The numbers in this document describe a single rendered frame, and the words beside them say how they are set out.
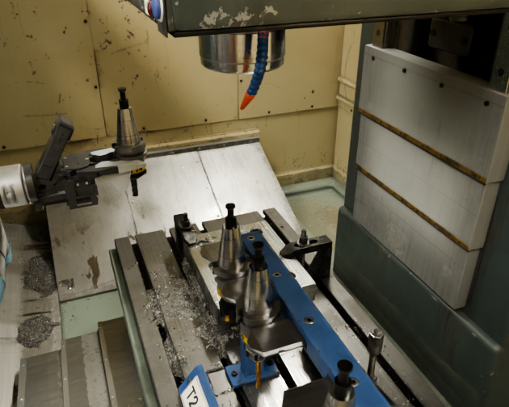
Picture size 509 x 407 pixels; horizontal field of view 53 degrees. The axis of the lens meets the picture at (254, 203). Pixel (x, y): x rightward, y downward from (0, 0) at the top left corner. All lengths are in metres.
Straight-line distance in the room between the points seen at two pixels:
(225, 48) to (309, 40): 1.30
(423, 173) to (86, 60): 1.24
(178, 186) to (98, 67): 0.52
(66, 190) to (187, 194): 1.05
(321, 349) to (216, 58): 0.52
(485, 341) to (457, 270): 0.17
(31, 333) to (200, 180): 0.84
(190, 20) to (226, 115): 1.54
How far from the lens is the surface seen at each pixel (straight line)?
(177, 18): 0.60
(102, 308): 1.70
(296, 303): 0.72
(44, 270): 1.86
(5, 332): 1.65
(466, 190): 1.15
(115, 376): 1.31
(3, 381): 1.51
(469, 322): 1.31
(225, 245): 0.77
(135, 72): 1.99
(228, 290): 0.76
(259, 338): 0.69
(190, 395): 1.00
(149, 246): 1.44
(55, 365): 1.45
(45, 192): 1.00
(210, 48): 0.92
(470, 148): 1.12
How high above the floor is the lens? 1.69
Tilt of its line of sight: 29 degrees down
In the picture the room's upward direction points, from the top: straight up
